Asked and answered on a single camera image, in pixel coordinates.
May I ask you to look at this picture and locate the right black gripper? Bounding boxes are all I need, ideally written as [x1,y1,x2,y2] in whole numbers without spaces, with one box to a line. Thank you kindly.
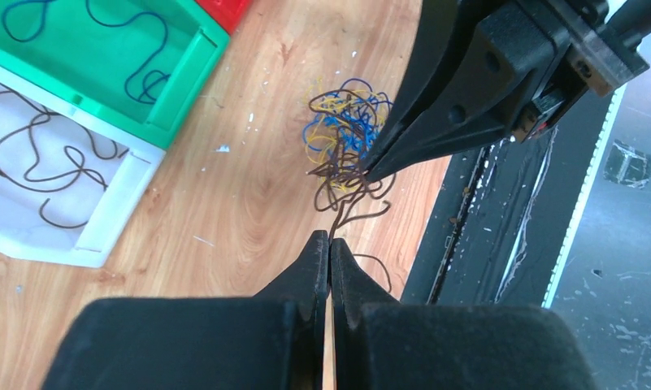
[363,1,651,181]

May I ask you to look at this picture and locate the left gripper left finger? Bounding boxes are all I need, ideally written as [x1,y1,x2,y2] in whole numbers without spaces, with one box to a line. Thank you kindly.
[42,231,329,389]

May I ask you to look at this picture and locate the cable ball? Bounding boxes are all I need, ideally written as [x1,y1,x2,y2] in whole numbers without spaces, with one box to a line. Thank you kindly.
[302,78,393,211]

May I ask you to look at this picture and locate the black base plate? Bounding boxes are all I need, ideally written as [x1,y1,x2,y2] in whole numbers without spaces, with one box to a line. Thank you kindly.
[401,89,624,306]

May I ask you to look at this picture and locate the green plastic bin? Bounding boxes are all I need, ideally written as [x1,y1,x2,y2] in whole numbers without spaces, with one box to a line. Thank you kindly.
[0,0,229,149]

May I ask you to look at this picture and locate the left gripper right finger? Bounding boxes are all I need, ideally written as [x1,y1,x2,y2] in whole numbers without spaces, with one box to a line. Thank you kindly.
[329,239,596,389]

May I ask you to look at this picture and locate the red plastic bin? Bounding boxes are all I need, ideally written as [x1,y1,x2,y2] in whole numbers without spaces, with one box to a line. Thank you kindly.
[196,0,254,36]

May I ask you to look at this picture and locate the white plastic bin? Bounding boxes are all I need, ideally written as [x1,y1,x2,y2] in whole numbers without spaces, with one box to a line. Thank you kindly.
[0,66,165,268]

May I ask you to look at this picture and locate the dark purple thin cable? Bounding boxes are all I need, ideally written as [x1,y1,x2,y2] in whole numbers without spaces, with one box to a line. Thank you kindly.
[1,0,171,106]

